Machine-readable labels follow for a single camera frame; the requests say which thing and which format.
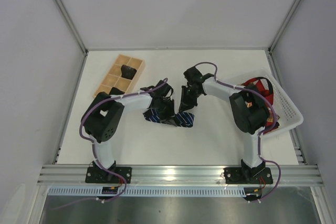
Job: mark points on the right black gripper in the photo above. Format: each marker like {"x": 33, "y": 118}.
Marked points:
{"x": 189, "y": 95}

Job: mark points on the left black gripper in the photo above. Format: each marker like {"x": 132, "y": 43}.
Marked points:
{"x": 165, "y": 109}

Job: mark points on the navy blue striped tie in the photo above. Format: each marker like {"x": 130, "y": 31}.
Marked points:
{"x": 181, "y": 119}

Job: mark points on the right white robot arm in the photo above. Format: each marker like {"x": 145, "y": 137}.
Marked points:
{"x": 249, "y": 108}

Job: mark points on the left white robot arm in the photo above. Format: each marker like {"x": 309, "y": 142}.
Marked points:
{"x": 101, "y": 120}

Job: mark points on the rolled black tie lower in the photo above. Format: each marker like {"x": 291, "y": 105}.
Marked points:
{"x": 115, "y": 91}

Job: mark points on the rolled black tie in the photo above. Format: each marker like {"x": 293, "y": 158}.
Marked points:
{"x": 128, "y": 72}
{"x": 115, "y": 91}

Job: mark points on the rolled black tie upper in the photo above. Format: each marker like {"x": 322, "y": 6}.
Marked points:
{"x": 128, "y": 72}

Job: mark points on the wooden compartment organizer box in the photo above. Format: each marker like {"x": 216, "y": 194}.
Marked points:
{"x": 113, "y": 77}

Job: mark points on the red tie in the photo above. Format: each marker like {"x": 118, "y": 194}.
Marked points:
{"x": 264, "y": 86}

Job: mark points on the gold patterned tie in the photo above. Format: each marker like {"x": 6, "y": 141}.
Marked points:
{"x": 270, "y": 121}

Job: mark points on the white plastic basket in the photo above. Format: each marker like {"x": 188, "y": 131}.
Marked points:
{"x": 290, "y": 116}

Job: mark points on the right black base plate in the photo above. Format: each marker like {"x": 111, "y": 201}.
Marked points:
{"x": 239, "y": 175}

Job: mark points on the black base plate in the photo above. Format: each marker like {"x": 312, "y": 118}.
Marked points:
{"x": 95, "y": 175}
{"x": 239, "y": 175}

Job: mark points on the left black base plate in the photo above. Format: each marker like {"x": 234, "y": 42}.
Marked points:
{"x": 95, "y": 175}

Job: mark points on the white slotted cable duct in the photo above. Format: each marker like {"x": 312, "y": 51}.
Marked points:
{"x": 147, "y": 191}

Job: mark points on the aluminium mounting rail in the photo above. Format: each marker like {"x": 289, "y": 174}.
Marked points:
{"x": 179, "y": 175}

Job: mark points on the right aluminium frame post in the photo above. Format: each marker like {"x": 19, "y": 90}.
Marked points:
{"x": 285, "y": 23}

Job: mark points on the aluminium frame post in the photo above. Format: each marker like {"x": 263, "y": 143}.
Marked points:
{"x": 71, "y": 26}
{"x": 285, "y": 23}

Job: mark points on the left aluminium frame post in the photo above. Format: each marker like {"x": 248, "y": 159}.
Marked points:
{"x": 71, "y": 26}

